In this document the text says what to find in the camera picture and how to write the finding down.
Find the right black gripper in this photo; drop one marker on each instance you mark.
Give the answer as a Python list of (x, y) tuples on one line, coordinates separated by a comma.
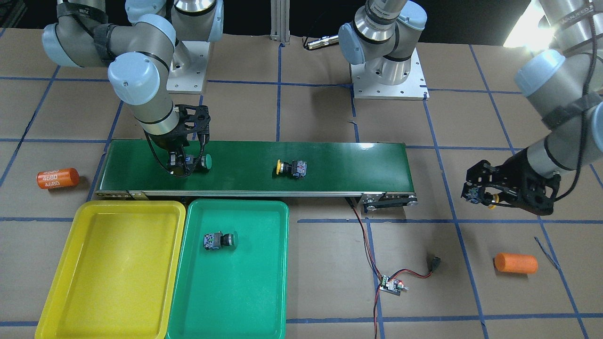
[(168, 143)]

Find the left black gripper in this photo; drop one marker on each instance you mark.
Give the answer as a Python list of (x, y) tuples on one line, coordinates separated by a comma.
[(522, 175)]

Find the green push button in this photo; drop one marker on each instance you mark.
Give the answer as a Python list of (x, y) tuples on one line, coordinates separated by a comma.
[(219, 240), (203, 162)]

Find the orange cylinder marked 4680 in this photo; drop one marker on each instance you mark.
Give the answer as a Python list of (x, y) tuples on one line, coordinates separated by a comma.
[(66, 177)]

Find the yellow push button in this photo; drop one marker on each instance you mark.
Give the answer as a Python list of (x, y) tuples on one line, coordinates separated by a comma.
[(478, 195), (296, 169)]

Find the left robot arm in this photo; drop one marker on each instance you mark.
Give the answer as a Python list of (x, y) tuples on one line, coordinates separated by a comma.
[(562, 84)]

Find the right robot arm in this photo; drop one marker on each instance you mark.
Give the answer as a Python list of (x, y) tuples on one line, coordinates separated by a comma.
[(139, 60)]

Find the plain orange cylinder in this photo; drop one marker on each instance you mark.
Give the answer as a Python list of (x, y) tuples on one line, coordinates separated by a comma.
[(516, 263)]

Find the black barrel connector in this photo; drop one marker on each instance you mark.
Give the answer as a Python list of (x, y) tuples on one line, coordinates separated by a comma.
[(433, 264)]

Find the yellow plastic tray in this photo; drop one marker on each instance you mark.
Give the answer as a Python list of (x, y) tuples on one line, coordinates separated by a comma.
[(116, 276)]

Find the green conveyor belt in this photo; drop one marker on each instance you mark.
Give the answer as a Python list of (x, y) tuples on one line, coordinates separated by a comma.
[(378, 174)]

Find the green plastic tray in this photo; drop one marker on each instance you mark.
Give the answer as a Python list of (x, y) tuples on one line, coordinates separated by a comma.
[(232, 293)]

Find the small green circuit board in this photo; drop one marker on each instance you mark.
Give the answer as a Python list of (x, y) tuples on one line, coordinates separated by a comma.
[(392, 285)]

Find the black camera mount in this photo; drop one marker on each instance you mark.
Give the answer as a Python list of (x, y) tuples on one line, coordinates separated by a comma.
[(193, 120)]

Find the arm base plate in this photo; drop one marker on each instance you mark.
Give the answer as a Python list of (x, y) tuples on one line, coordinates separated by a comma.
[(189, 67), (385, 79)]

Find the aluminium profile post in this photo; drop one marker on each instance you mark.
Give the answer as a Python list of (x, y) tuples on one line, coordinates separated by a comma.
[(280, 18)]

